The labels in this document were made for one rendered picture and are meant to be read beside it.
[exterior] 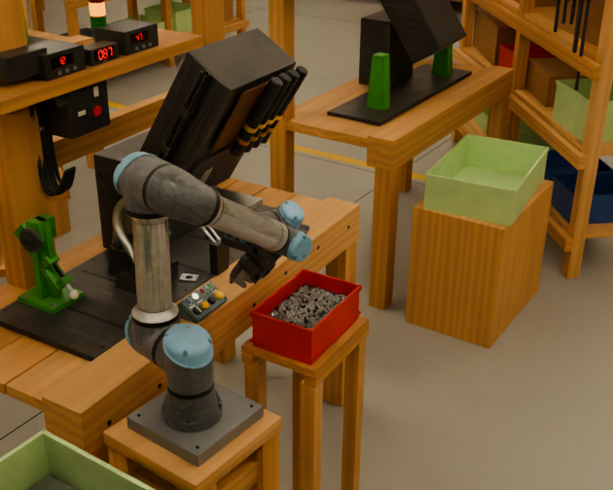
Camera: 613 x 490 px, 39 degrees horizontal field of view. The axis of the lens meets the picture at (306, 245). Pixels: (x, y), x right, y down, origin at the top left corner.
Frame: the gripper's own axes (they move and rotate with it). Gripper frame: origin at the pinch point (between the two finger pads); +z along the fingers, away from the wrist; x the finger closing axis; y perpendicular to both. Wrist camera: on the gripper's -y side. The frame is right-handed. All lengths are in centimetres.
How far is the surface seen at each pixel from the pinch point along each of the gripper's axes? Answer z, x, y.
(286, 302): 3.6, 13.6, 15.6
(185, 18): 282, 493, -297
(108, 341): 19.1, -33.3, -9.8
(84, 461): -4, -77, 15
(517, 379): 52, 137, 101
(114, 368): 13.1, -42.5, -1.3
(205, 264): 21.6, 17.9, -13.3
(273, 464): 3, -34, 46
